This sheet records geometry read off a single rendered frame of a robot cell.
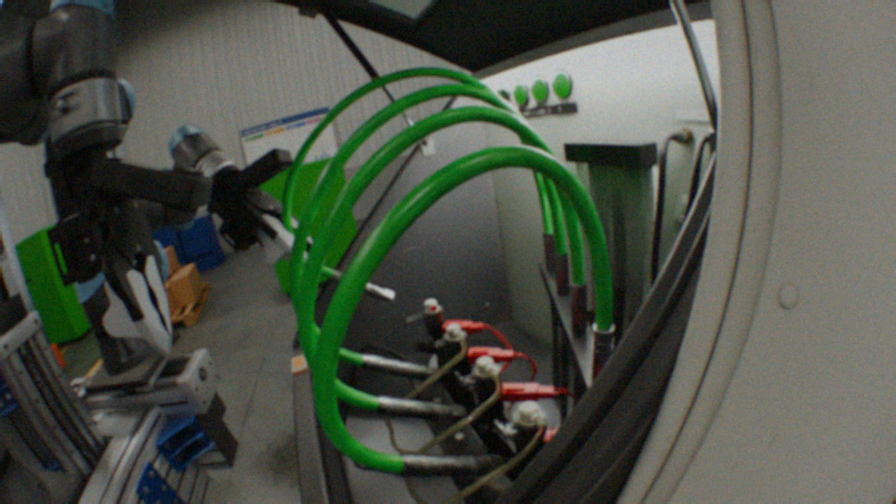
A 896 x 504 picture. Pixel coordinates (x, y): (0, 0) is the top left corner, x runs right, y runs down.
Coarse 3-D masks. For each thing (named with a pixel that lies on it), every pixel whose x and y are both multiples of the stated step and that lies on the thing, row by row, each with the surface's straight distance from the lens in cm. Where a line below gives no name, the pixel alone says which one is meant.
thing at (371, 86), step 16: (384, 80) 50; (400, 80) 50; (464, 80) 50; (352, 96) 50; (336, 112) 50; (320, 128) 51; (304, 144) 51; (288, 176) 52; (288, 192) 53; (544, 192) 53; (288, 208) 53; (544, 208) 54; (288, 224) 54; (544, 224) 54
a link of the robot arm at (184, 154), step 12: (180, 132) 70; (192, 132) 69; (204, 132) 70; (180, 144) 68; (192, 144) 67; (204, 144) 66; (216, 144) 68; (180, 156) 68; (192, 156) 65; (204, 156) 64
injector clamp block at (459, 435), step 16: (416, 384) 57; (432, 384) 56; (416, 400) 63; (432, 400) 53; (448, 400) 53; (432, 432) 58; (464, 432) 48; (448, 448) 48; (464, 448) 46; (480, 448) 46; (512, 448) 45; (464, 480) 47; (496, 480) 42; (512, 480) 52; (480, 496) 41; (496, 496) 41
